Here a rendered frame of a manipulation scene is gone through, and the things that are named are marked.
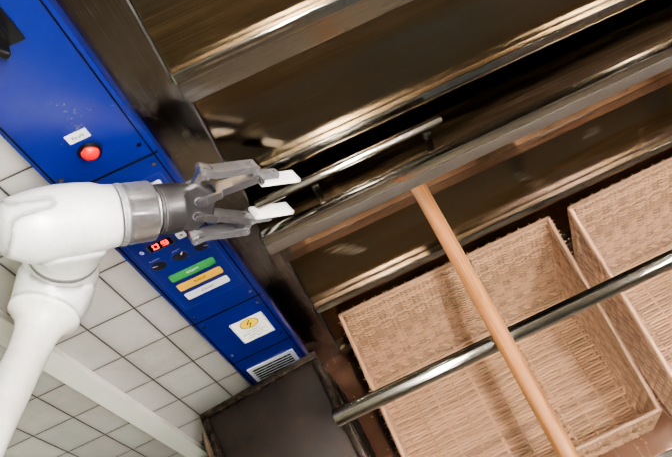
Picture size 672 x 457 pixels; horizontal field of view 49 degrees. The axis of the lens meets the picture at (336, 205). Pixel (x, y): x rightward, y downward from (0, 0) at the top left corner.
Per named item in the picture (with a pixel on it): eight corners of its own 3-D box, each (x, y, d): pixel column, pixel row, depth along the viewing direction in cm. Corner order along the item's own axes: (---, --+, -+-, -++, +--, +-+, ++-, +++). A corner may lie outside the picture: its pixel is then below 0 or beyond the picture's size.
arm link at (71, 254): (109, 162, 103) (96, 217, 113) (-11, 173, 95) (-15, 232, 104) (131, 224, 99) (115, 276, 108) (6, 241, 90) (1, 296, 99)
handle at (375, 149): (267, 227, 122) (265, 221, 123) (448, 143, 122) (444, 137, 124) (255, 205, 118) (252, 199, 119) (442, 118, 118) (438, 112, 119)
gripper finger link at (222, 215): (197, 213, 110) (194, 221, 110) (258, 222, 117) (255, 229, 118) (187, 200, 113) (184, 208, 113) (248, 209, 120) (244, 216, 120)
